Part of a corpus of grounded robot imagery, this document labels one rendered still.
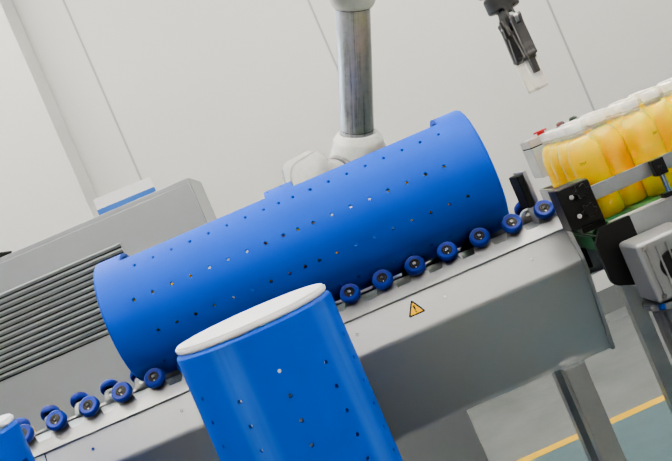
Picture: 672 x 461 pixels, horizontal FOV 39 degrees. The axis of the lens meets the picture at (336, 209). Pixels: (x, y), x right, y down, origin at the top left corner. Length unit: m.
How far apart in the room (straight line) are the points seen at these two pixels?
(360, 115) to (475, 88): 2.32
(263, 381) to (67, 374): 2.34
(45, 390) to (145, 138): 1.66
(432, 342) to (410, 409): 0.16
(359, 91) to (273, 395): 1.42
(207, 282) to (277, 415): 0.54
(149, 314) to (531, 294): 0.80
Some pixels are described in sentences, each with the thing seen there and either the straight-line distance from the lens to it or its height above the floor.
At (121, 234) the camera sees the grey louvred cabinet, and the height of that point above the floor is 1.35.
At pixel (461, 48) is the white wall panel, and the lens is 5.10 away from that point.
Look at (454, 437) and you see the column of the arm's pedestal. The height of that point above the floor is 0.41.
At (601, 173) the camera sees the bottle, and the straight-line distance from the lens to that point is 2.06.
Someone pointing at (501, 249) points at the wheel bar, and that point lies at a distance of 2.06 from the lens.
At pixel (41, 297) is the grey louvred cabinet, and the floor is 1.25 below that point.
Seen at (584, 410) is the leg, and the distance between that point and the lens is 2.17.
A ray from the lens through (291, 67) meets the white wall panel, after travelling 5.00.
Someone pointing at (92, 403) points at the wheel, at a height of 0.97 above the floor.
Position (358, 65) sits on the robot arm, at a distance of 2.76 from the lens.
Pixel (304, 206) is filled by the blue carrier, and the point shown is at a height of 1.17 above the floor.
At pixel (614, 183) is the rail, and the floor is 0.97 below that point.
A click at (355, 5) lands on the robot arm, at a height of 1.62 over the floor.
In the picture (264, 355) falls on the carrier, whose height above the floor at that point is 0.98.
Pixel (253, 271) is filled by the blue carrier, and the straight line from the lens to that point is 2.00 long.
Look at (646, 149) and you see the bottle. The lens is 2.09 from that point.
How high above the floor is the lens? 1.17
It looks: 1 degrees down
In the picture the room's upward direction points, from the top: 23 degrees counter-clockwise
